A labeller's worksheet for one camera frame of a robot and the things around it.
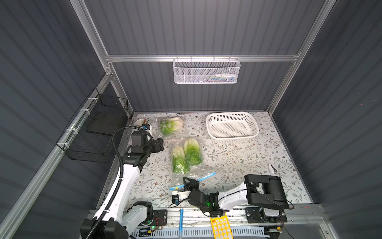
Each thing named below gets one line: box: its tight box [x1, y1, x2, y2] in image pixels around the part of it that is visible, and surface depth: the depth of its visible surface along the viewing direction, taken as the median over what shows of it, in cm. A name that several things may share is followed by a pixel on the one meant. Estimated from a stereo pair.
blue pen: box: [179, 208, 184, 239], surface depth 73 cm
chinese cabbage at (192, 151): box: [184, 137, 203, 166], surface depth 92 cm
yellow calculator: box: [209, 212, 234, 239], surface depth 71 cm
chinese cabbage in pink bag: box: [160, 117, 184, 136], surface depth 105 cm
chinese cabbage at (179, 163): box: [172, 145, 191, 174], surface depth 86 cm
